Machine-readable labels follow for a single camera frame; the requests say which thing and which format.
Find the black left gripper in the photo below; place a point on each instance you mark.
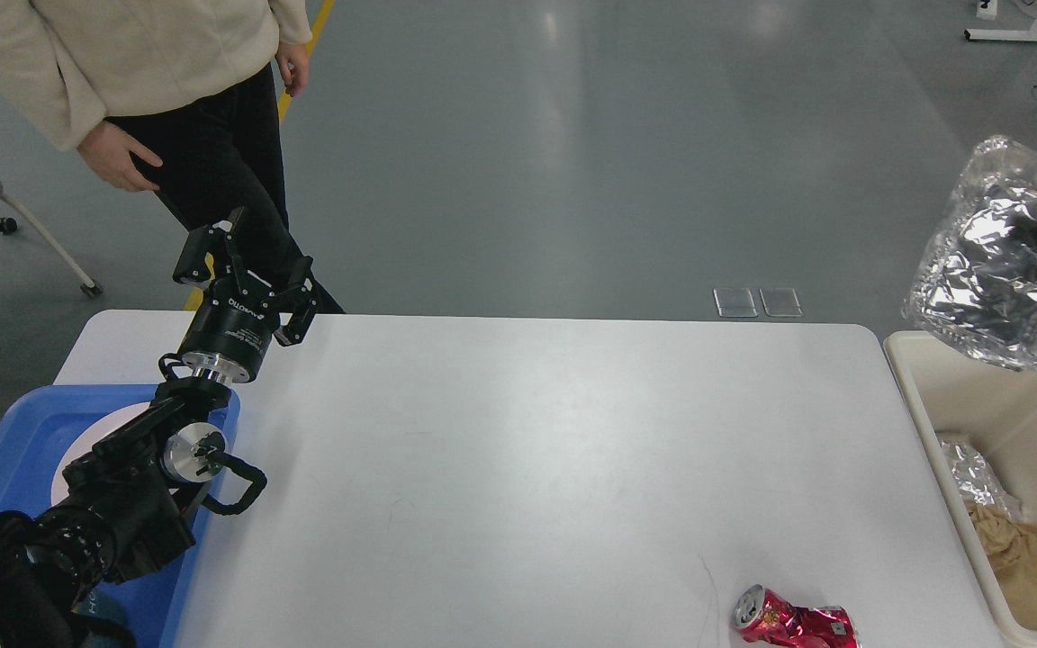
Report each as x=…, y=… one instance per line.
x=234, y=326

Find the pink plate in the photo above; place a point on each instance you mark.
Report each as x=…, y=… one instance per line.
x=83, y=443

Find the crushed red can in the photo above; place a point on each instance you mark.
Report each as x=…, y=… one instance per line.
x=762, y=616

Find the aluminium foil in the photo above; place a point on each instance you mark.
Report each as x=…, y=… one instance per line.
x=975, y=287
x=975, y=479

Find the brown paper ball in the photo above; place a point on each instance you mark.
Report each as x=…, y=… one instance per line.
x=996, y=531

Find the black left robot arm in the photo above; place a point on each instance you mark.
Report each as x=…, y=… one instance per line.
x=133, y=496

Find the person right hand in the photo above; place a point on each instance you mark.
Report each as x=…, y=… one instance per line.
x=111, y=153

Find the person left hand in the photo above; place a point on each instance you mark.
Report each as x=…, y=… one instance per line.
x=294, y=63

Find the blue plastic tray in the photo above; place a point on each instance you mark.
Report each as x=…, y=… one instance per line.
x=34, y=433

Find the clear floor plates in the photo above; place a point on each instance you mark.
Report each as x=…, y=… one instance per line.
x=746, y=303

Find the beige plastic bin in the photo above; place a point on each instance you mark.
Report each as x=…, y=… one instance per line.
x=993, y=410

